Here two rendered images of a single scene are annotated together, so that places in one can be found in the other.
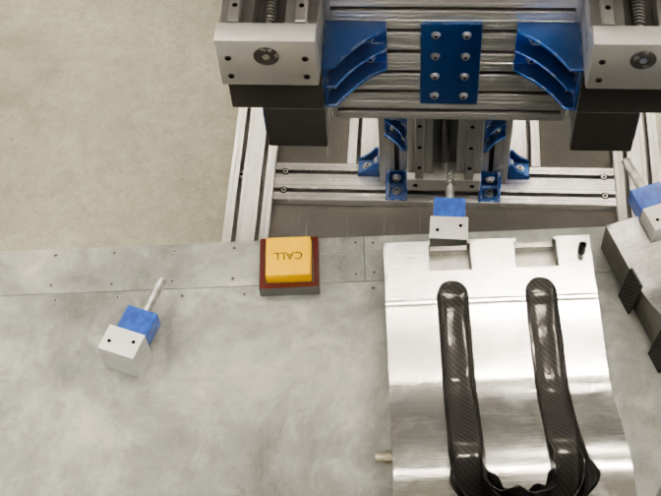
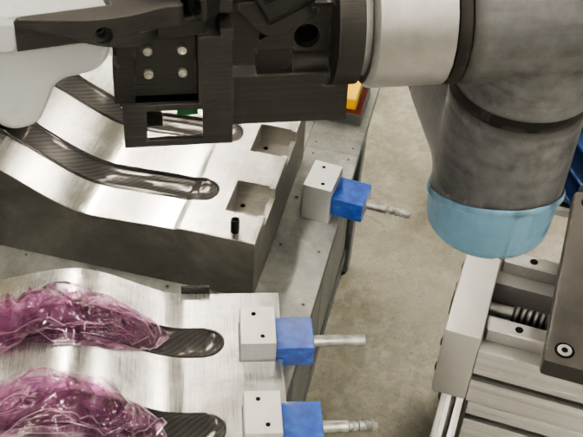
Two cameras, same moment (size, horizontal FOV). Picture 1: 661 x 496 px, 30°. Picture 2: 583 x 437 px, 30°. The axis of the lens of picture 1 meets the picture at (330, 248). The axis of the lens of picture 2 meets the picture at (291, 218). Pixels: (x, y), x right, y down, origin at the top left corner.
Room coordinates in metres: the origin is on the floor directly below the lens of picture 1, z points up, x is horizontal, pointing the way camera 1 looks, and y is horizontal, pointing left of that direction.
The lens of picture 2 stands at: (0.96, -1.15, 1.73)
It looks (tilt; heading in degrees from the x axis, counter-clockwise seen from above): 44 degrees down; 96
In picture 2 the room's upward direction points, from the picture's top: 4 degrees clockwise
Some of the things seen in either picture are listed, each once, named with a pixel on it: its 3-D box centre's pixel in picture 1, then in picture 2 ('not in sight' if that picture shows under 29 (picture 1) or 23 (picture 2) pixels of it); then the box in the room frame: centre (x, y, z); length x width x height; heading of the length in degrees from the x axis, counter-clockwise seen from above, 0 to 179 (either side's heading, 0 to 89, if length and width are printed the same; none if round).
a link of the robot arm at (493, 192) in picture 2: not in sight; (494, 137); (1.02, -0.65, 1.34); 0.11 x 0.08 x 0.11; 107
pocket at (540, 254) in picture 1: (534, 259); (250, 210); (0.82, -0.26, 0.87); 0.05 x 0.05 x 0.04; 86
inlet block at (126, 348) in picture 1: (141, 320); not in sight; (0.81, 0.25, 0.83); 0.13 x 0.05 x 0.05; 155
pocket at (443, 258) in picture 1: (449, 262); (272, 152); (0.82, -0.15, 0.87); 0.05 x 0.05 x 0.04; 86
